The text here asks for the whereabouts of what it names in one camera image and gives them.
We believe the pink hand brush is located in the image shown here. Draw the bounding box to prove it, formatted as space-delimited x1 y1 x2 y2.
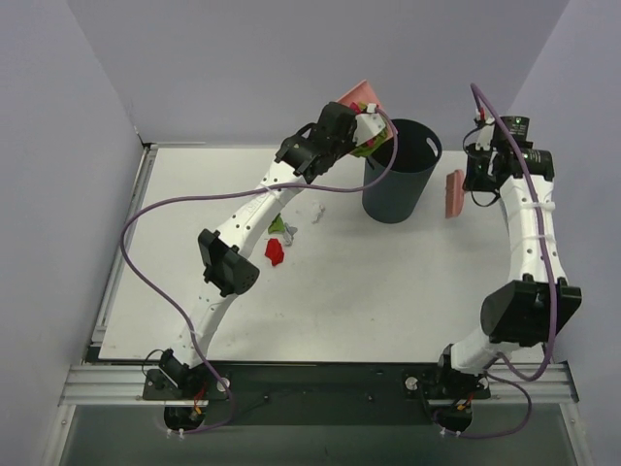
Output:
445 169 465 218

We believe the pink plastic dustpan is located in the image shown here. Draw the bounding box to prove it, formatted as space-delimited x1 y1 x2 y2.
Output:
337 80 393 148

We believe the white paper scrap back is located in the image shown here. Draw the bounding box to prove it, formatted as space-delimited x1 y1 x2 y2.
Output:
307 201 326 224

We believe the grey paper scrap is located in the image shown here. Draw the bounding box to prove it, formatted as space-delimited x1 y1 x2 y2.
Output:
283 223 298 247

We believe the red paper scrap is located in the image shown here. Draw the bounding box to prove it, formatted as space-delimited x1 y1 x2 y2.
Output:
264 238 284 267

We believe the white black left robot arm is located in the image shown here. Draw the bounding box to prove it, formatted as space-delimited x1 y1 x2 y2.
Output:
159 102 357 400

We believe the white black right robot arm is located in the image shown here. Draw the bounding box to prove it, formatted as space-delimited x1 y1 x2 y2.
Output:
440 115 582 381

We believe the dark grey waste bin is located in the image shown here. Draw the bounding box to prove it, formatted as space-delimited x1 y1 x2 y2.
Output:
362 118 442 223

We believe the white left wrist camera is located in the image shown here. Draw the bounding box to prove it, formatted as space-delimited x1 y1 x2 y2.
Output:
351 103 389 147

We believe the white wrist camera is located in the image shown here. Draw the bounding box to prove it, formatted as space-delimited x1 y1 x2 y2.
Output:
474 116 495 151
351 103 389 147

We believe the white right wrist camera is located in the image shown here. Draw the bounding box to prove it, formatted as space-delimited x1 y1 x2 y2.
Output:
474 116 495 151

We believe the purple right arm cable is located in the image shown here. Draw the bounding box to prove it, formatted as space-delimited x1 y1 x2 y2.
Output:
433 83 559 439

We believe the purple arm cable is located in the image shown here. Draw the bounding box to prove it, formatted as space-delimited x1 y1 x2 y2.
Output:
120 107 400 436
433 83 559 439

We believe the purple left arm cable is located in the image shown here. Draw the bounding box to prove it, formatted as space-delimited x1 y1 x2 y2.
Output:
120 107 400 436

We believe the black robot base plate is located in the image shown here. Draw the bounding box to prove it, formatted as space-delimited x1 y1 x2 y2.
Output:
142 361 491 429

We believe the aluminium table frame rail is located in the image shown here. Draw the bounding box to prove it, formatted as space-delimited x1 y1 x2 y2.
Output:
58 143 581 407

